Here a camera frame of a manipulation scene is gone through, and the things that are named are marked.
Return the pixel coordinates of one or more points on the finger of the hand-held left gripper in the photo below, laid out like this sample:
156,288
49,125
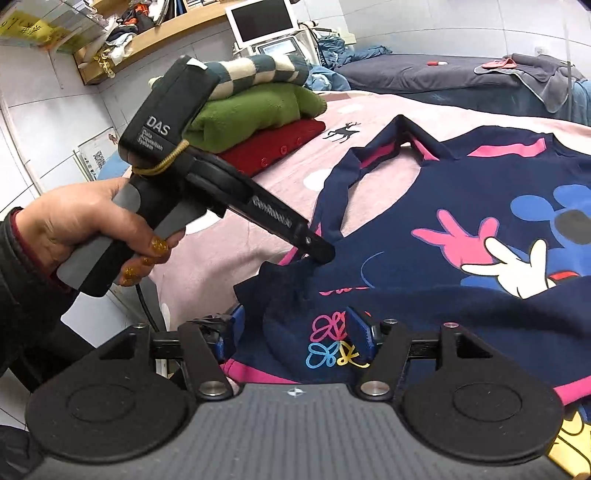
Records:
277,214

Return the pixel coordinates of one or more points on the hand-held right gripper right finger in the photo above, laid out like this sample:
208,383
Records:
358,332

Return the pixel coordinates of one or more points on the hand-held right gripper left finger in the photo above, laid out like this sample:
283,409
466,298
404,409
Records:
235,332

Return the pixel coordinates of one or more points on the navy cartoon print sweatshirt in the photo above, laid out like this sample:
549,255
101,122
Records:
415,286

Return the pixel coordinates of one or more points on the person's left forearm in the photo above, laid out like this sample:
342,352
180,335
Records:
23,295

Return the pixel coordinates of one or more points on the person's left hand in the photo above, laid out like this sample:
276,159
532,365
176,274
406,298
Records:
69,217

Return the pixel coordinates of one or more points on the pink polka dot blanket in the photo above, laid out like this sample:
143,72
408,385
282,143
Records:
295,184

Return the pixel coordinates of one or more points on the folded red buttoned garment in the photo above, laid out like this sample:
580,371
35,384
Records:
277,145

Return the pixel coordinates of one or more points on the folded green fleece garment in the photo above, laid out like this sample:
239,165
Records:
258,115

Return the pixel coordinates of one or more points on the folded teal checked blanket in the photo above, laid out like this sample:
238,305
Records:
258,69

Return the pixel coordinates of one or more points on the white device under monitor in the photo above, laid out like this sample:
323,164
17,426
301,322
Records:
277,46

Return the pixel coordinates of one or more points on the white monitor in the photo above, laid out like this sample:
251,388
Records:
261,21

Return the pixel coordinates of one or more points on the pile of blue cloth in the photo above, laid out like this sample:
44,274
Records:
341,55

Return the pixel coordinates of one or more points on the dark grey massage bed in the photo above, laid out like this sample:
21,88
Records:
415,76

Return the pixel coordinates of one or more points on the small red cloth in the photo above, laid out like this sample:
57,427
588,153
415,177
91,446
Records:
496,64

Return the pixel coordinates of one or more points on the grey towel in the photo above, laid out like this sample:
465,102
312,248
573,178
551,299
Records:
545,78

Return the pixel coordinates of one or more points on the wall poster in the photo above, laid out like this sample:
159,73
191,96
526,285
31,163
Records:
97,154

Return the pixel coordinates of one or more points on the wooden wall shelf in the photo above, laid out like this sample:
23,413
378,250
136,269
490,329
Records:
152,41

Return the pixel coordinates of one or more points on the wall notice sheets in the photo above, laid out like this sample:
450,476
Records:
46,25

